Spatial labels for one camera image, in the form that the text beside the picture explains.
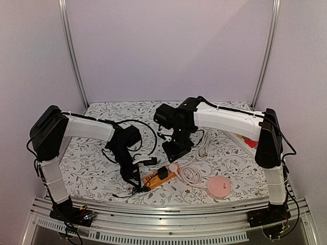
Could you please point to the orange power strip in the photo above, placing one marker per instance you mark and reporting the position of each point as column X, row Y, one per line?
column 152, row 181

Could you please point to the pink round socket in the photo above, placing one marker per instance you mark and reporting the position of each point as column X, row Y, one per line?
column 218, row 187

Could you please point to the black power adapter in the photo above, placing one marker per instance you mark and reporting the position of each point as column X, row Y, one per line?
column 162, row 173

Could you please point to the right aluminium post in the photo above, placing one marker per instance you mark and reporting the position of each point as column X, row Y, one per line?
column 267, row 54

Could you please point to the aluminium post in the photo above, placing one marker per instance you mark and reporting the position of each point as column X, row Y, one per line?
column 71, row 52
column 267, row 54

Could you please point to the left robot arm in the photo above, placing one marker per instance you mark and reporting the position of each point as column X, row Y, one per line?
column 46, row 138

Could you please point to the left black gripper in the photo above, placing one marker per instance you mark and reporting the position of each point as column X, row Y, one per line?
column 126, row 174

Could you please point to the floral table mat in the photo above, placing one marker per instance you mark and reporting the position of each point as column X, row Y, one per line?
column 89, row 174

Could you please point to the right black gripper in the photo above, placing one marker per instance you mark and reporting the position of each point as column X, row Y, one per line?
column 176, row 150

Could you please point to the white power strip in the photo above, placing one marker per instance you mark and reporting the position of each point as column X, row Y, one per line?
column 240, row 142

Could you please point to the left aluminium post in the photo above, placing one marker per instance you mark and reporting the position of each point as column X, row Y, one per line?
column 71, row 52

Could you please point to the aluminium front rail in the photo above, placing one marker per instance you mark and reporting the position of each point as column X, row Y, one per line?
column 217, row 223

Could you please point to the red cube socket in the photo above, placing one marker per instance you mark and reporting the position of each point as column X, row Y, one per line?
column 252, row 144

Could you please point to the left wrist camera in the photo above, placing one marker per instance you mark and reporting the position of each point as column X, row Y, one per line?
column 145, row 160

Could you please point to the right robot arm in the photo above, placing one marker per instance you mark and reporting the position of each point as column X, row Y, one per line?
column 262, row 127

